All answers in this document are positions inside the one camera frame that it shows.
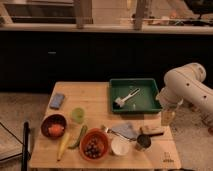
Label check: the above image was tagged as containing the white dish brush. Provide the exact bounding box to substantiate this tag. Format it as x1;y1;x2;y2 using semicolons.
113;88;140;108

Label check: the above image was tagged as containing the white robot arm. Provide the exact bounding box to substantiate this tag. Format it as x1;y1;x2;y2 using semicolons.
156;63;213;128

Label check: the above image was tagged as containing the brown scrub block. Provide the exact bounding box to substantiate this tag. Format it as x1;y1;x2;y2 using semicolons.
140;126;164;137

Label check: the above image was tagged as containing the green plastic tray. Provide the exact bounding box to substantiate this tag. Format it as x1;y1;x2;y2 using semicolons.
109;78;162;114

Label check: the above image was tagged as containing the grey blue cloth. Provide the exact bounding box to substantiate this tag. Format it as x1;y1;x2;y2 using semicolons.
111;122;138;140

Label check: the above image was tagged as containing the white small bowl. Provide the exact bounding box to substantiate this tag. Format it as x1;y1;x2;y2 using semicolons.
111;137;130;156

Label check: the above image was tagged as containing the orange bowl with grapes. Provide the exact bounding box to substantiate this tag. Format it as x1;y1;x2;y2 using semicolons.
79;128;110;162

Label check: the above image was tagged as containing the green cucumber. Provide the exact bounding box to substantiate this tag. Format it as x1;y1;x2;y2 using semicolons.
68;125;88;149

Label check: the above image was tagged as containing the green plastic cup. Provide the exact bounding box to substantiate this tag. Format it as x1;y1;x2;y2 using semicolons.
72;108;85;124

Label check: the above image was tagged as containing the wooden table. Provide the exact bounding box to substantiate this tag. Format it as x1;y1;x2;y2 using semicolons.
29;82;181;170

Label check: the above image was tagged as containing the yellow banana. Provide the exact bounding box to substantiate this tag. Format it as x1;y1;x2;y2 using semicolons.
57;132;70;161

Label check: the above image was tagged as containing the blue sponge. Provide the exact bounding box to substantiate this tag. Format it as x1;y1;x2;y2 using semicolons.
49;93;65;110

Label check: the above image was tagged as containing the orange carrot piece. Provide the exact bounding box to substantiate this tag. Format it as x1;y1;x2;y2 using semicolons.
48;124;63;137

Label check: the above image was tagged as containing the dark red bowl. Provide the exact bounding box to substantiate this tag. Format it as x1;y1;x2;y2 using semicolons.
41;114;67;139

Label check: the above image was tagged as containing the black chair frame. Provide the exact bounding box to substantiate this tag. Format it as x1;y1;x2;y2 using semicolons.
21;122;30;171

